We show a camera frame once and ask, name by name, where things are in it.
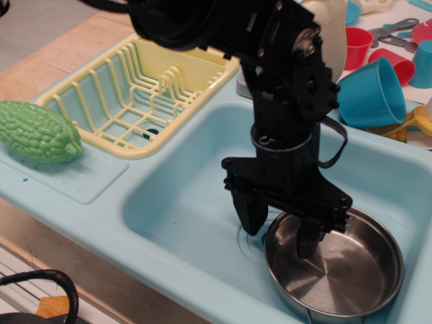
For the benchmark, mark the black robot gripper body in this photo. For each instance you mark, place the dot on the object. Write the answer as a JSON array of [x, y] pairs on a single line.
[[289, 179]]

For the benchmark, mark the pale yellow drying rack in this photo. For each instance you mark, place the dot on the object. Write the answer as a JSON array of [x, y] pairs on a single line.
[[131, 99]]

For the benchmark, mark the stainless steel pot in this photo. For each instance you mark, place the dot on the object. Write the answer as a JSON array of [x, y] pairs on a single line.
[[350, 276]]

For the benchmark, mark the red plastic cup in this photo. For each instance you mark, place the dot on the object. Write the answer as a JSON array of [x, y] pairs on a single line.
[[404, 68], [359, 42]]

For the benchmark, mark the cream toy item top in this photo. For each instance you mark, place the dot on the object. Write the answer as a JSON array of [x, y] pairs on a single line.
[[372, 6]]

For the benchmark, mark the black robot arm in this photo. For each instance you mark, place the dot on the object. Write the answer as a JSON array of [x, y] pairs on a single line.
[[279, 48]]

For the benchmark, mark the green toy bitter melon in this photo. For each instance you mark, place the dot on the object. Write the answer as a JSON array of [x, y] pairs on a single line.
[[39, 133]]

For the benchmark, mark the grey toy utensil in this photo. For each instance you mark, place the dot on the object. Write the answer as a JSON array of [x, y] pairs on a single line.
[[395, 35]]

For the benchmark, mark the cream detergent bottle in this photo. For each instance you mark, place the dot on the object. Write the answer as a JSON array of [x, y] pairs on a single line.
[[330, 15]]

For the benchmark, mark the orange tape piece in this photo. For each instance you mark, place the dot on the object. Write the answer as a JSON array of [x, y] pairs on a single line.
[[53, 306]]

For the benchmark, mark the light blue toy sink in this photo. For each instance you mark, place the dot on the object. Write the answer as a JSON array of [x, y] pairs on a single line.
[[168, 221]]

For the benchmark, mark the blue plastic plate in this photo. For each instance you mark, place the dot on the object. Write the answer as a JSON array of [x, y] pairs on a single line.
[[353, 13]]

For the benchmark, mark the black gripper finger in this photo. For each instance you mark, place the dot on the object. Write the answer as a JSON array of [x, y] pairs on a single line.
[[309, 235], [251, 212]]

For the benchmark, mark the blue plastic cup right edge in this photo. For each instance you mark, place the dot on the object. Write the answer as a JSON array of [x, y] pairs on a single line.
[[422, 62]]

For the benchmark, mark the large blue plastic cup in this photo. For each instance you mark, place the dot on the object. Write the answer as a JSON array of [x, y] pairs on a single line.
[[372, 96]]

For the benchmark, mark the grey toy faucet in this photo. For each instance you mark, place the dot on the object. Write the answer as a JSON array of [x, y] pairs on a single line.
[[242, 87]]

